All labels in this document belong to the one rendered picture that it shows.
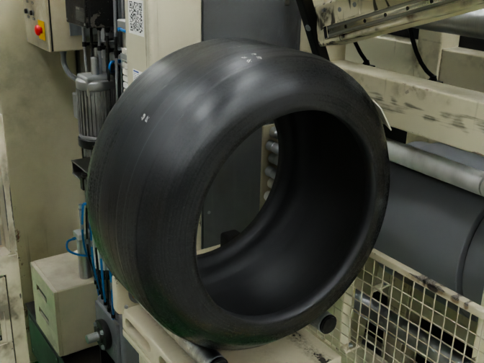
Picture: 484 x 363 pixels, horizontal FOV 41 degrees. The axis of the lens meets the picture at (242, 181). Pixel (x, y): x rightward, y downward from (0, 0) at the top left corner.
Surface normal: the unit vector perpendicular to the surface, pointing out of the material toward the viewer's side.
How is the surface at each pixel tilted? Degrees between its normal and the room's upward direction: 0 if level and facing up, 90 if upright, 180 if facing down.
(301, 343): 0
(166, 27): 90
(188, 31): 90
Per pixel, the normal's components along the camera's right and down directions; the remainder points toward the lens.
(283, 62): 0.38, -0.48
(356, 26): -0.83, 0.18
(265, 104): 0.51, 0.15
